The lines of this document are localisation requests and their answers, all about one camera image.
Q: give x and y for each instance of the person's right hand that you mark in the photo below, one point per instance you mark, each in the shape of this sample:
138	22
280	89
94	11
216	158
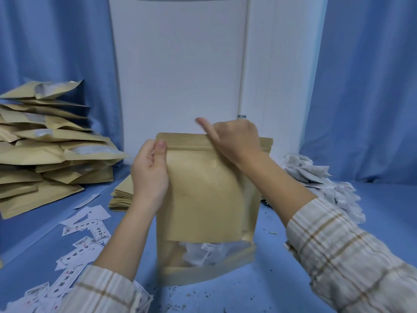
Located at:
234	140

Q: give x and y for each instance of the person's left hand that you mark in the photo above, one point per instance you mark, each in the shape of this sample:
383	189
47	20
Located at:
150	182

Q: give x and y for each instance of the blue table cover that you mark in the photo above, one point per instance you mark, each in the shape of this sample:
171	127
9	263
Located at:
286	283

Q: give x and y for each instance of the blue curtain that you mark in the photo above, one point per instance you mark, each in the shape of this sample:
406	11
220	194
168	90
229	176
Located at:
368	78
49	39

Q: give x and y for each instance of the person's left forearm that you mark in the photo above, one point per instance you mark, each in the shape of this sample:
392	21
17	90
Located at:
110	264

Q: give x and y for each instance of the stack of kraft pouches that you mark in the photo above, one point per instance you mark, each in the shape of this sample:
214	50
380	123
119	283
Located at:
122	195

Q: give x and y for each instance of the white paper labels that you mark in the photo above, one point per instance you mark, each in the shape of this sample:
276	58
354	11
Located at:
78	231

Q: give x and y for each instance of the pile of kraft pouches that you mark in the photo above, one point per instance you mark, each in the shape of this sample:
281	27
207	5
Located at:
39	153

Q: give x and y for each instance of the pile of white tea bags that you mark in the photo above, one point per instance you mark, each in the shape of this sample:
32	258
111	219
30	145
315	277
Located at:
325	185

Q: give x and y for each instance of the kraft pouch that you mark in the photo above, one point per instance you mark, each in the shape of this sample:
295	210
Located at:
202	192

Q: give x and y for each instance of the white wall pipe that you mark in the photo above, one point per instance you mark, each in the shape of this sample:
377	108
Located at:
244	55

